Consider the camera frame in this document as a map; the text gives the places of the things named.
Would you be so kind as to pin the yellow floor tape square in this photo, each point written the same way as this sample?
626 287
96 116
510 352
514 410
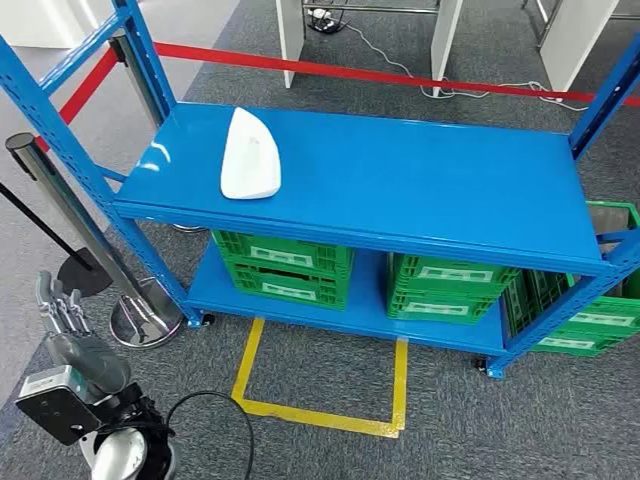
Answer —
320 418

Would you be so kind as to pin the white desk with metal bar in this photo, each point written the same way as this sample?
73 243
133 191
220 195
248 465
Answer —
292 40

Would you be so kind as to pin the white plastic shell part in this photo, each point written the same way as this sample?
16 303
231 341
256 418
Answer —
250 159

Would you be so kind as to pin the black power strip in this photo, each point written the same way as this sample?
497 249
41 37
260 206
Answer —
324 20

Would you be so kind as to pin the red barrier belt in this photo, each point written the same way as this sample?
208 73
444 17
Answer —
350 70
90 86

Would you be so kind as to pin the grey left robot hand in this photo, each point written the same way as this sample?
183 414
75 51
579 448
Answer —
90 364

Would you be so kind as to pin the chrome stanchion post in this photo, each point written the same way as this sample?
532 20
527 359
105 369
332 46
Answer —
75 218
136 79

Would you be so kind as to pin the blue metal shelf rack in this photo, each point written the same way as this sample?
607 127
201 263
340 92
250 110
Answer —
400 172

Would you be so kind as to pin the black stanchion post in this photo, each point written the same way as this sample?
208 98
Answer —
82 278

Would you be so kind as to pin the white desk with grey frame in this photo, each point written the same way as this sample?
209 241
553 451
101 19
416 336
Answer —
575 40

